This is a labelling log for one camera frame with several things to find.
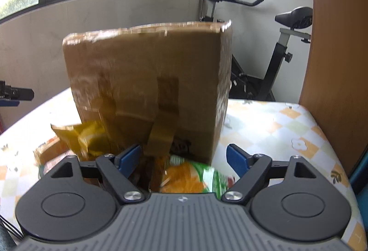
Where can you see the wooden board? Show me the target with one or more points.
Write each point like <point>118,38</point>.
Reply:
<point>339,52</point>

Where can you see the yellow snack bag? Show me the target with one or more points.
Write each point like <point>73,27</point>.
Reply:
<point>86,136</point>

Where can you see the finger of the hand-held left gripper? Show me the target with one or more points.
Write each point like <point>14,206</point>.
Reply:
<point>10,103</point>
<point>21,94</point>

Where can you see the floral checked cover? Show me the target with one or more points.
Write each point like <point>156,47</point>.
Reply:
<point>273,130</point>

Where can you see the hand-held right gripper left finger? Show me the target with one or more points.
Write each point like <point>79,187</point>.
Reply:
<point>129,157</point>

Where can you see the taped cardboard box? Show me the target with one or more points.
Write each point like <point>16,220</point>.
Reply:
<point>143,67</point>

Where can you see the black exercise bike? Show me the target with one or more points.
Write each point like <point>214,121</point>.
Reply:
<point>274,67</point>

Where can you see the blue plastic object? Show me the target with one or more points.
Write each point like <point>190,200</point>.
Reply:
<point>360,182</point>

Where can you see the green orange snack packet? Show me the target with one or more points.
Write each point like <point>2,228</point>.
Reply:
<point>187,179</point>

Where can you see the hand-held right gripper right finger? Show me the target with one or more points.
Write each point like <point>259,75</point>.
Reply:
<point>235,157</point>

